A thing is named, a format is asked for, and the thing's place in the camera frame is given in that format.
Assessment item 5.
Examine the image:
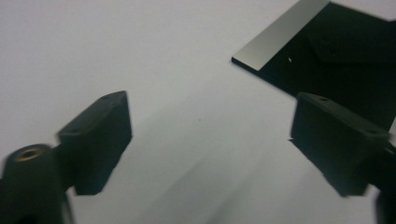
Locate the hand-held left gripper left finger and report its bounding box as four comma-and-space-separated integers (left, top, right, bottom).
57, 90, 134, 197

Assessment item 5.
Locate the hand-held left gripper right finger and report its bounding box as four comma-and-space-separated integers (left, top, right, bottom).
289, 91, 390, 198

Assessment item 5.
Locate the black glossy board with bracket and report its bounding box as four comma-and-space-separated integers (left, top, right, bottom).
231, 0, 396, 133

